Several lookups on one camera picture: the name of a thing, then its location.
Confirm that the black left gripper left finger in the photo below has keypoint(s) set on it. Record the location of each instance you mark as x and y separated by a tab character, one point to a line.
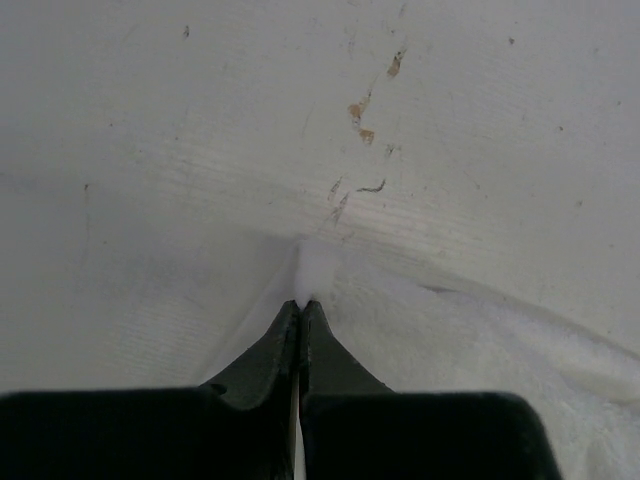
236	425

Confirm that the white towel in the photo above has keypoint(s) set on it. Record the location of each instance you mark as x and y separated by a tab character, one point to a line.
418	337

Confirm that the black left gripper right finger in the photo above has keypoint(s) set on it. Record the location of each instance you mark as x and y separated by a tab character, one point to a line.
355	427

